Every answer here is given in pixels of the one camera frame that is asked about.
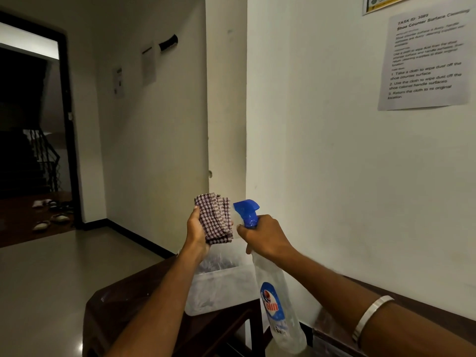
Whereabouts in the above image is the person's left hand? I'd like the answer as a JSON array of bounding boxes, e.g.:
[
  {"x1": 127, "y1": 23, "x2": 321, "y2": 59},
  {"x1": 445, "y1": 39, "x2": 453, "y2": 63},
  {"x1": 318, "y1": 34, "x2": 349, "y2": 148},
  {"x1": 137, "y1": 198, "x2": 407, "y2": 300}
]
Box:
[{"x1": 184, "y1": 206, "x2": 211, "y2": 262}]

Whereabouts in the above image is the person's right hand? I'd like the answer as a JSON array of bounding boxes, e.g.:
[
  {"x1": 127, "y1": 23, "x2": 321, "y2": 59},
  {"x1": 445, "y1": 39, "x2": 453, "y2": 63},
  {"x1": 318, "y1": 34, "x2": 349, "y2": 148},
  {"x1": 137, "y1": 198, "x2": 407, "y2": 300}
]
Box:
[{"x1": 237, "y1": 215, "x2": 297, "y2": 262}]

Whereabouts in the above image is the checkered cleaning cloth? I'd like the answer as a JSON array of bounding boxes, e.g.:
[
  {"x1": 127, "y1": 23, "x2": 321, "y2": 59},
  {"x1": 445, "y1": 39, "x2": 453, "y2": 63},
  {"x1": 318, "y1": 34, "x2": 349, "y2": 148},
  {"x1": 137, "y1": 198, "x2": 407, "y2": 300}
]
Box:
[{"x1": 194, "y1": 193, "x2": 234, "y2": 245}]

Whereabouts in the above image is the clear spray bottle blue nozzle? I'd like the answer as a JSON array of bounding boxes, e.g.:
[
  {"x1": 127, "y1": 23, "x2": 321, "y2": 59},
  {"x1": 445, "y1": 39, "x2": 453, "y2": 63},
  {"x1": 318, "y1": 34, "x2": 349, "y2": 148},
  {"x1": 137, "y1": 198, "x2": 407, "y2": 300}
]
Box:
[{"x1": 233, "y1": 199, "x2": 308, "y2": 355}]

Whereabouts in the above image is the person's right forearm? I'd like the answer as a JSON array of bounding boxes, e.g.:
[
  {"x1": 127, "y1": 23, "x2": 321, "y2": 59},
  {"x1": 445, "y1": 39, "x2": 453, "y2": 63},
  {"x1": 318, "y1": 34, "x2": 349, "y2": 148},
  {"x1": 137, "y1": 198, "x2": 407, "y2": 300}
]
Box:
[{"x1": 277, "y1": 244, "x2": 476, "y2": 357}]

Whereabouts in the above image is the person's left forearm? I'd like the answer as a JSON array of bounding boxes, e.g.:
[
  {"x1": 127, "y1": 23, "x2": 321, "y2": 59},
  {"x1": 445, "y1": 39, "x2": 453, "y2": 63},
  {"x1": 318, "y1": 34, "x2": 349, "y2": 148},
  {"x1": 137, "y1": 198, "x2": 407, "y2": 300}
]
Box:
[{"x1": 106, "y1": 247, "x2": 210, "y2": 357}]

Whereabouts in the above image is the clear plastic container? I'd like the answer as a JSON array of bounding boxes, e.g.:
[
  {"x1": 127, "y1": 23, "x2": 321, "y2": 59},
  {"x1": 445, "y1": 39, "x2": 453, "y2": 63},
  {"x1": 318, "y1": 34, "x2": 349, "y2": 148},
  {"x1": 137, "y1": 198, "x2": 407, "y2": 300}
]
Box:
[{"x1": 184, "y1": 241, "x2": 261, "y2": 317}]

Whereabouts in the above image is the dark wooden stool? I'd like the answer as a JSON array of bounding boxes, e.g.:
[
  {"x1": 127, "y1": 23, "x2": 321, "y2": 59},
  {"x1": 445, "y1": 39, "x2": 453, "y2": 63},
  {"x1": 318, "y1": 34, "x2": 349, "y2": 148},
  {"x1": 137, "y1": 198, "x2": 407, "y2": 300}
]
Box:
[{"x1": 83, "y1": 256, "x2": 267, "y2": 357}]

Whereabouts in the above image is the black stair railing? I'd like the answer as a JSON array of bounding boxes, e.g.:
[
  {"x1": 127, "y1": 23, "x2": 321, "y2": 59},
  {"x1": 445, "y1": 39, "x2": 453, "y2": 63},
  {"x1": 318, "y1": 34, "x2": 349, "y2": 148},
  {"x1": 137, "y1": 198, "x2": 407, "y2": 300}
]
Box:
[{"x1": 23, "y1": 128, "x2": 61, "y2": 193}]

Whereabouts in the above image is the dark brown shoe cabinet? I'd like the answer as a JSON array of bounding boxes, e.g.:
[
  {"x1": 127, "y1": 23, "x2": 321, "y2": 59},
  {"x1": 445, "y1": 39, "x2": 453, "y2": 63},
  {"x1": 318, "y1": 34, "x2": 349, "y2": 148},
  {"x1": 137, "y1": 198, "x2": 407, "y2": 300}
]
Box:
[{"x1": 312, "y1": 276, "x2": 476, "y2": 357}]

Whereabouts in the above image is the white printed instruction sheet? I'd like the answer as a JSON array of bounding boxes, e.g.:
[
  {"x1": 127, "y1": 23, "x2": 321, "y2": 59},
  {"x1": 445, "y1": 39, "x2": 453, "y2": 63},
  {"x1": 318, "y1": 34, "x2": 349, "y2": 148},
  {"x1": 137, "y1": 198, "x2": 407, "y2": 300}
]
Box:
[{"x1": 378, "y1": 4, "x2": 473, "y2": 111}]

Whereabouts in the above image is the yellow bordered notice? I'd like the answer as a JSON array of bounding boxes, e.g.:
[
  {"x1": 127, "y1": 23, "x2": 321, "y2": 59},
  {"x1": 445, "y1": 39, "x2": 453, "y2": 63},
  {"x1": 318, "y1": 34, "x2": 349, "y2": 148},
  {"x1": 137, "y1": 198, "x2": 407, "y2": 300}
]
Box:
[{"x1": 362, "y1": 0, "x2": 418, "y2": 16}]

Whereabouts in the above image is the white bracelet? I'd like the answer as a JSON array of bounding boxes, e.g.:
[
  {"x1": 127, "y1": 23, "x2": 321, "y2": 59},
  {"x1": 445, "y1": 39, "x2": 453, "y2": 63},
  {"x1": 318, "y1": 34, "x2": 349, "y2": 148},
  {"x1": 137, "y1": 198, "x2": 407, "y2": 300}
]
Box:
[{"x1": 352, "y1": 295, "x2": 395, "y2": 344}]

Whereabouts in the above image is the black door frame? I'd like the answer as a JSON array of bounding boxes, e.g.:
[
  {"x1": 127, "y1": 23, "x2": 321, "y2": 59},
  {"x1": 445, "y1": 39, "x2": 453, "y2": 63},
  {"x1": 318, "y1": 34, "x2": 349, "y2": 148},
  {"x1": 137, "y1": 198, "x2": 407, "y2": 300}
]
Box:
[{"x1": 0, "y1": 11, "x2": 84, "y2": 229}]

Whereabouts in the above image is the small white wall paper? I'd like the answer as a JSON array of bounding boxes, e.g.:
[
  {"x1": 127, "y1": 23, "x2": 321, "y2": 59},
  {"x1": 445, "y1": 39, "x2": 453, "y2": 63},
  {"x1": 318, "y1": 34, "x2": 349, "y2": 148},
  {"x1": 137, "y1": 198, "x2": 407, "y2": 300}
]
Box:
[{"x1": 113, "y1": 65, "x2": 125, "y2": 99}]

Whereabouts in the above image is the large white wall paper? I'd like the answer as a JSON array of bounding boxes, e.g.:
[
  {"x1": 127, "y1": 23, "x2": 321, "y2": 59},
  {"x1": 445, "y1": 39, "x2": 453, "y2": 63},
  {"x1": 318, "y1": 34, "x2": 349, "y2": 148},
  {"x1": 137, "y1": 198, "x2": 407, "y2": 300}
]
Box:
[{"x1": 141, "y1": 42, "x2": 161, "y2": 86}]

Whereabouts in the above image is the black wall handle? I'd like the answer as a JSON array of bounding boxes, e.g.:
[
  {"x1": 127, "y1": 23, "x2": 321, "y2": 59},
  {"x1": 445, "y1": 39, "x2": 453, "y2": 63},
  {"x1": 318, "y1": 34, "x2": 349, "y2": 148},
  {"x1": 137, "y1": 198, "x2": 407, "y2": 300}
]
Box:
[{"x1": 159, "y1": 34, "x2": 179, "y2": 52}]

